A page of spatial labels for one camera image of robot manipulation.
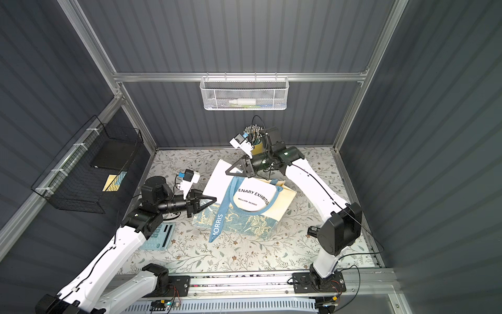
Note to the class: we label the black wire wall basket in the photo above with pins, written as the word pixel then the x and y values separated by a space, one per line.
pixel 71 184

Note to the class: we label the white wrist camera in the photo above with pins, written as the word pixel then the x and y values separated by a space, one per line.
pixel 189 177
pixel 242 142

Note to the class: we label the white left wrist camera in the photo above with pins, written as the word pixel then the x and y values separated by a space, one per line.
pixel 189 177

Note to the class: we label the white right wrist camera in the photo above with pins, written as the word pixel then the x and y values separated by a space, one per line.
pixel 242 142

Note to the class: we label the yellow pencil cup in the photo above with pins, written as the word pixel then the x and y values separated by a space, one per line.
pixel 258 149

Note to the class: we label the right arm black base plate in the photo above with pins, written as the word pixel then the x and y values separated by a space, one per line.
pixel 308 283

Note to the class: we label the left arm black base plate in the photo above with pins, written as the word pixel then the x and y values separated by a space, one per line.
pixel 178 284

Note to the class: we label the black stapler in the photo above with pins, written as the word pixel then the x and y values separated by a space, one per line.
pixel 313 231

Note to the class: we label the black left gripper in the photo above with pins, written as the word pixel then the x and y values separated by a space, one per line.
pixel 191 202

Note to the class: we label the black notebook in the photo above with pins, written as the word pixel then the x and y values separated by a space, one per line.
pixel 115 155

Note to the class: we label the small green circuit board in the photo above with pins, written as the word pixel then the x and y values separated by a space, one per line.
pixel 160 304

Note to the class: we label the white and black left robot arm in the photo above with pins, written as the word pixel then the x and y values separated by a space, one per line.
pixel 86 293

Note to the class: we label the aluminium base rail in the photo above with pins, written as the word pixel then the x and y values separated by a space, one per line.
pixel 272 284

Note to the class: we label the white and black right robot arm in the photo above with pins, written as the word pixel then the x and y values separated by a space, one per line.
pixel 342 222

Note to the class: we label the white slotted cable duct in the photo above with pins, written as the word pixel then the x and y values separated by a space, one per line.
pixel 244 305

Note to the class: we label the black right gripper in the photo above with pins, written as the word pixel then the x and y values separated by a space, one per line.
pixel 251 164

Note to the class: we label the white marker tube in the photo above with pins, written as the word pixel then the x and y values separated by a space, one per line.
pixel 243 102

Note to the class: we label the teal calculator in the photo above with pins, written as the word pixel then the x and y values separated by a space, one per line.
pixel 160 239

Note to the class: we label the cream and blue canvas tote bag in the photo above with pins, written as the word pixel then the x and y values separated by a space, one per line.
pixel 247 206

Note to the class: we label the yellow sticky note pad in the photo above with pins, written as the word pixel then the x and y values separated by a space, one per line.
pixel 114 182

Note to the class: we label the white wire mesh basket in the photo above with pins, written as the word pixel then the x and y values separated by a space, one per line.
pixel 270 95

